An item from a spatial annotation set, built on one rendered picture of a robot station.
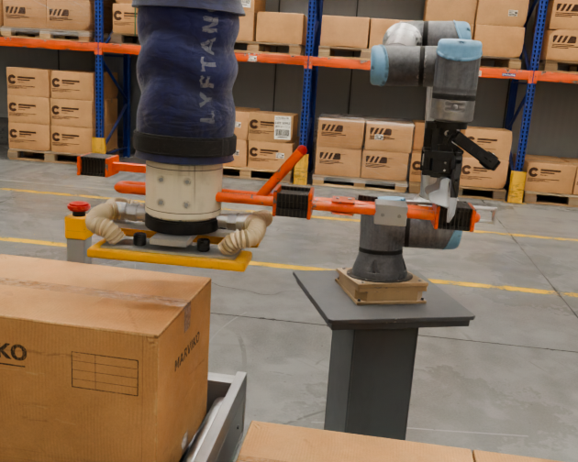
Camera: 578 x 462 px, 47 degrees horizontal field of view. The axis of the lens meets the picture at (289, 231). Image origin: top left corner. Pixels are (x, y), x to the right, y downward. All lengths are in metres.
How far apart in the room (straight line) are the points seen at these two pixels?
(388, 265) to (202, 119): 1.06
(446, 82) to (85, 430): 1.07
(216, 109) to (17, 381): 0.73
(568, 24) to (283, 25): 3.39
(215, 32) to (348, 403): 1.42
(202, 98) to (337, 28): 7.21
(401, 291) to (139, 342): 1.09
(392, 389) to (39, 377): 1.28
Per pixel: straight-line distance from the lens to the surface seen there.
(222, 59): 1.43
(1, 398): 1.64
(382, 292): 2.24
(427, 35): 2.10
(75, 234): 2.19
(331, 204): 1.46
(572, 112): 10.25
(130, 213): 1.55
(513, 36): 8.72
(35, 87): 9.64
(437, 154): 1.45
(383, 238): 2.25
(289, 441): 1.84
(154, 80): 1.43
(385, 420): 2.47
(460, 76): 1.43
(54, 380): 1.55
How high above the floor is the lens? 1.51
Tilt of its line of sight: 14 degrees down
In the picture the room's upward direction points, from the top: 4 degrees clockwise
